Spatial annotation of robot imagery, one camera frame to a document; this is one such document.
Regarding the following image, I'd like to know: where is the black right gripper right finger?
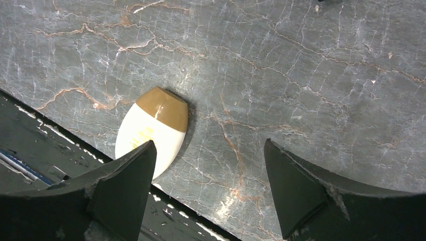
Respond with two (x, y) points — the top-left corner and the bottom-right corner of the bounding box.
(264, 139), (327, 239)

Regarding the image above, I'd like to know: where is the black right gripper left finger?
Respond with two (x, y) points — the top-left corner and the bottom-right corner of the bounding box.
(87, 141), (157, 240)

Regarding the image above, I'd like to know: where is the black mounting rail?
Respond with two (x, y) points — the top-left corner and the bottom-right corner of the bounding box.
(1, 91), (236, 240)

